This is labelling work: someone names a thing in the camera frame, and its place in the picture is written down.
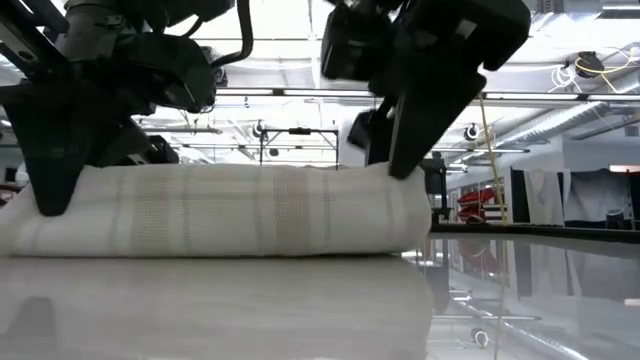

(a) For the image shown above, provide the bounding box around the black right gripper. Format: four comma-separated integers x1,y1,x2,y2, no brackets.
348,0,532,180

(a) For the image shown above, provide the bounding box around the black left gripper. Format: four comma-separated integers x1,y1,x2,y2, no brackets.
0,54,179,217

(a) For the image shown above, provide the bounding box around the cream plaid towel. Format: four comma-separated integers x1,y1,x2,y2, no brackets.
0,162,434,259

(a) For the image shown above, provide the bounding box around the white column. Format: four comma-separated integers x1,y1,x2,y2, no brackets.
337,117,369,169

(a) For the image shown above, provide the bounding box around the red cart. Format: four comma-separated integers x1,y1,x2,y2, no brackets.
457,187,497,224

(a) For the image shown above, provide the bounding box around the ceiling light strip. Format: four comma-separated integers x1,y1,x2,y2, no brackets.
214,88,640,103

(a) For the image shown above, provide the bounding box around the white hung cloth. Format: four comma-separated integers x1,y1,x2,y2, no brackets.
523,169,571,227

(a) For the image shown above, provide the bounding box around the dark grey hung cloth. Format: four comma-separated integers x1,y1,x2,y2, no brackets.
569,169,632,224

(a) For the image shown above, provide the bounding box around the black bucket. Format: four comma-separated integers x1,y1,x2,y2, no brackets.
605,208,627,230

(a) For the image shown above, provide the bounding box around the yellow cable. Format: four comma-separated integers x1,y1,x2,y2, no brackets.
477,92,509,225

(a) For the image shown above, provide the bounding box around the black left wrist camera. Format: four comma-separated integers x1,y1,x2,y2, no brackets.
114,32,217,114

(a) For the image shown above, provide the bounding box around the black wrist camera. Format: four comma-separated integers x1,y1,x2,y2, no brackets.
114,32,217,114
319,2,396,81

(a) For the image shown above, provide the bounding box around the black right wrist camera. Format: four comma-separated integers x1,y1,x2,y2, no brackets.
319,2,396,81

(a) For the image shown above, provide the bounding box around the black overhead frame rig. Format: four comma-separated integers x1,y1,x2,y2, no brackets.
258,127,341,167

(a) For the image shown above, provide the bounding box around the silver air duct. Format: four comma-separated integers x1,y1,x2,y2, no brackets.
494,99,640,149

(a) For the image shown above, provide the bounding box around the black table frame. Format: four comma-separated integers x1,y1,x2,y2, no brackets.
430,222,640,246

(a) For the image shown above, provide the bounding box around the black left camera cable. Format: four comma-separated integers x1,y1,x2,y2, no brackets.
182,0,254,69

